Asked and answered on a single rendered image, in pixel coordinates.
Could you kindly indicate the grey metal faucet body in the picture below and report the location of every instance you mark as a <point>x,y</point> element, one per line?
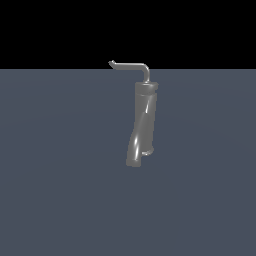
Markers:
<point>144,116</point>

